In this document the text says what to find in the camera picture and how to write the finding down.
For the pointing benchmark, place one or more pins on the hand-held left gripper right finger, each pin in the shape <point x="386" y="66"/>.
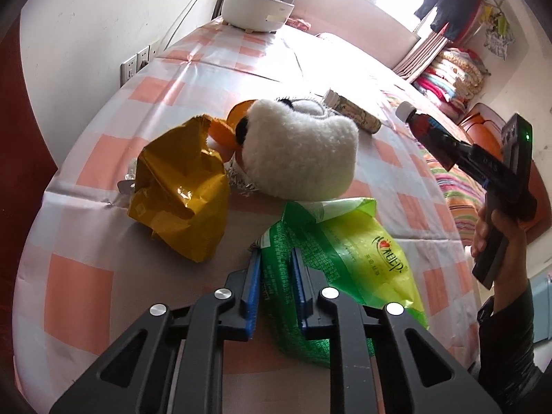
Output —
<point x="299" y="302"/>

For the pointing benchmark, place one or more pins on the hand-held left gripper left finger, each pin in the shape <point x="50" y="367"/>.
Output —
<point x="254" y="302"/>

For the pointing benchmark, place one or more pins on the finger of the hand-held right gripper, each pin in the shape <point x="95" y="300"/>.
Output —
<point x="455" y="152"/>

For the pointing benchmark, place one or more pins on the dark bottle with white cap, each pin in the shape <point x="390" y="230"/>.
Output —
<point x="420" y="123"/>

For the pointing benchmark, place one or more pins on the green plastic packet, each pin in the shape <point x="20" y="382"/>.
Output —
<point x="353" y="250"/>

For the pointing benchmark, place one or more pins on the person's right forearm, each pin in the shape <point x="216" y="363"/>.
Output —
<point x="513" y="345"/>

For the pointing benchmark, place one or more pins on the person's right hand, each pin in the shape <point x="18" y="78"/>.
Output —
<point x="515" y="254"/>

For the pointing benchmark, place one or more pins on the wooden bed headboard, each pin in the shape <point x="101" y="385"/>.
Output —
<point x="483" y="116"/>

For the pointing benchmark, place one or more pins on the stack of folded blankets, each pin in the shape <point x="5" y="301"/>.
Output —
<point x="453" y="80"/>

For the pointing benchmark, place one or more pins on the pink striped curtain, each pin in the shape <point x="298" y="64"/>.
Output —
<point x="420" y="56"/>

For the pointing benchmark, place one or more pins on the patterned cylindrical tube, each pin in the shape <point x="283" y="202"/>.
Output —
<point x="353" y="112"/>

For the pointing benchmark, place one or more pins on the light blue box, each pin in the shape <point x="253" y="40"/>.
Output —
<point x="543" y="306"/>

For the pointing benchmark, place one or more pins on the yellow snack bag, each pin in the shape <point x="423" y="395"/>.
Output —
<point x="172" y="189"/>

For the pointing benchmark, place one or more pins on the row of hanging clothes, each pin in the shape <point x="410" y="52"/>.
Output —
<point x="457" y="6"/>

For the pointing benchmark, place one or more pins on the white plush toy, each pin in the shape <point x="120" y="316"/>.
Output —
<point x="302" y="151"/>

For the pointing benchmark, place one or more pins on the white round utensil holder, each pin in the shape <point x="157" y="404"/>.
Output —
<point x="254" y="11"/>

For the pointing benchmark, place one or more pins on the white wall socket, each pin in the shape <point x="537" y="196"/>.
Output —
<point x="128" y="71"/>
<point x="142" y="60"/>
<point x="153" y="52"/>

